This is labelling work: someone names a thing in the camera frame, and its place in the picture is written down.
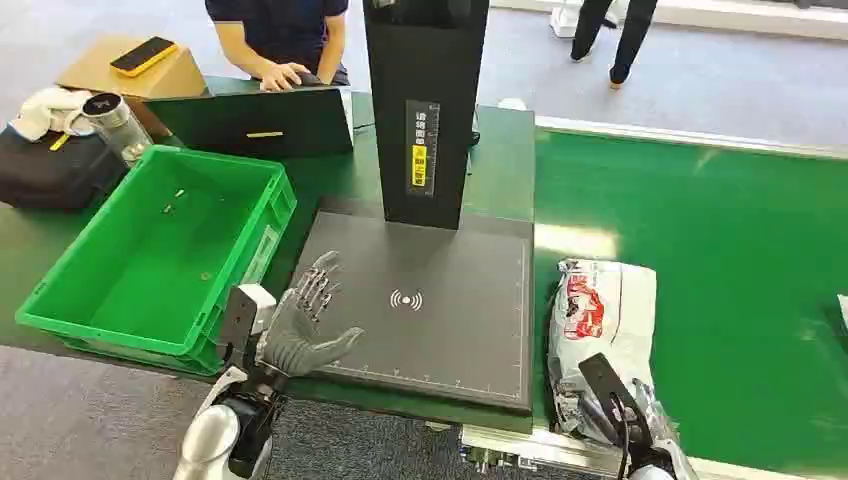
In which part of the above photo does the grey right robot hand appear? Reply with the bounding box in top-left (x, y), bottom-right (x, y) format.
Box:
top-left (577, 352), bottom-right (666, 465)

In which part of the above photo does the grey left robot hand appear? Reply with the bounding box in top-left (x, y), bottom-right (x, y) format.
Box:
top-left (262, 250), bottom-right (366, 380)

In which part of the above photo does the white parcel bag red print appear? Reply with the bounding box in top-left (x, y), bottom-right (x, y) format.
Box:
top-left (545, 257), bottom-right (678, 446)

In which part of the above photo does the white crate side label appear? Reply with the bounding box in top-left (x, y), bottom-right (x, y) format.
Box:
top-left (240, 224), bottom-right (281, 287)

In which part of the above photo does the green plastic crate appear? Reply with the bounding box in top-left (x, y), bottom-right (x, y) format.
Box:
top-left (15, 144), bottom-right (299, 377)

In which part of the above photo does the green conveyor belt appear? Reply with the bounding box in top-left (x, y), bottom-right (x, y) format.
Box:
top-left (532, 127), bottom-right (848, 477)

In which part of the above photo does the black laptop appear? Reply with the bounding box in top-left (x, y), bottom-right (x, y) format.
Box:
top-left (144, 86), bottom-right (354, 161)

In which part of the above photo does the yellow black column label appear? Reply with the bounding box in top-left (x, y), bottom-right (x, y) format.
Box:
top-left (404, 99), bottom-right (441, 199)

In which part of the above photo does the person's hand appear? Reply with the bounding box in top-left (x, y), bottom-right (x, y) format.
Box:
top-left (258, 61), bottom-right (311, 93)

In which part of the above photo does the black scanner column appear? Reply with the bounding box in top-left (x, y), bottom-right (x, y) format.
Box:
top-left (362, 0), bottom-right (491, 231)

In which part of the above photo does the clear tumbler black lid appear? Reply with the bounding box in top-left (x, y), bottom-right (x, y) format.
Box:
top-left (80, 91), bottom-right (155, 168)

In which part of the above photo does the black bag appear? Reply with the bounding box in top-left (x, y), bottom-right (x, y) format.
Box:
top-left (0, 124), bottom-right (128, 213)

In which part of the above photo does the brown cardboard box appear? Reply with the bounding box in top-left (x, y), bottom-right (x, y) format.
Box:
top-left (55, 35), bottom-right (209, 101)

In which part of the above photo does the seated person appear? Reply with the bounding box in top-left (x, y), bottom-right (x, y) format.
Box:
top-left (204, 0), bottom-right (351, 93)

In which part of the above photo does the phone with yellow case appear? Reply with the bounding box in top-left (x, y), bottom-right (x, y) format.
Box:
top-left (109, 35), bottom-right (179, 78)

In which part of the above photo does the white cloth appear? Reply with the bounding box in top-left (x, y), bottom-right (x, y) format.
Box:
top-left (9, 86), bottom-right (96, 142)

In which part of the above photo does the standing person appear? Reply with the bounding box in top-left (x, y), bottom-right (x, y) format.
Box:
top-left (570, 0), bottom-right (659, 90)

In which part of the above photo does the white equipment base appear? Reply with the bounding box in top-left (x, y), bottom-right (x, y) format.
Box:
top-left (549, 0), bottom-right (622, 39)

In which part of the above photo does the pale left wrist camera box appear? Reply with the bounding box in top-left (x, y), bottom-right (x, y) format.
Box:
top-left (217, 284), bottom-right (278, 366)

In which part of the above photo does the metal conveyor frame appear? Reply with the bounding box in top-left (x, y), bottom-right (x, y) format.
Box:
top-left (459, 423), bottom-right (763, 480)

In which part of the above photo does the black scanner base plate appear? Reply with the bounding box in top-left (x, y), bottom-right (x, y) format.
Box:
top-left (290, 210), bottom-right (535, 417)

